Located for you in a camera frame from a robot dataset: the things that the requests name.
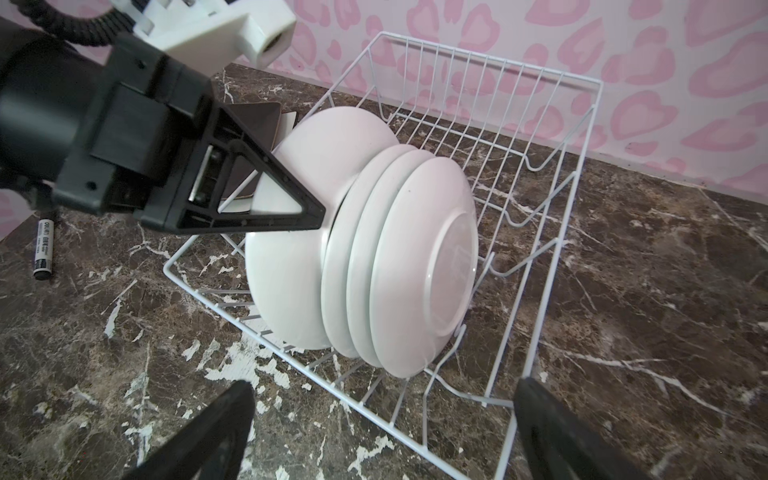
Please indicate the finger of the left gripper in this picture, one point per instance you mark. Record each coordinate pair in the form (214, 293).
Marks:
(280, 201)

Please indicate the white wire dish rack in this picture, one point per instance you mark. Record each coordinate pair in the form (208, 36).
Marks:
(518, 131)

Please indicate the black square plate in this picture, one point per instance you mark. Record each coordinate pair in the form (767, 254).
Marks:
(261, 121)

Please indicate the white round plate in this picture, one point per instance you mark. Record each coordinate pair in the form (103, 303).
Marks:
(371, 221)
(337, 256)
(425, 267)
(325, 152)

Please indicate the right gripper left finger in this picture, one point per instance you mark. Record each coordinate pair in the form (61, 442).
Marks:
(210, 446)

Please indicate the black marker pen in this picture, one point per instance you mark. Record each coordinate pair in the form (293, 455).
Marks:
(44, 245)

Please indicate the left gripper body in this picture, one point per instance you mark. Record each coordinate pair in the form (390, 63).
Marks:
(139, 146)

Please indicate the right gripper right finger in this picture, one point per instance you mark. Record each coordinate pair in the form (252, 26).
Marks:
(558, 445)

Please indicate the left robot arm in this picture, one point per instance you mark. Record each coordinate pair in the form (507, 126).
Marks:
(46, 86)

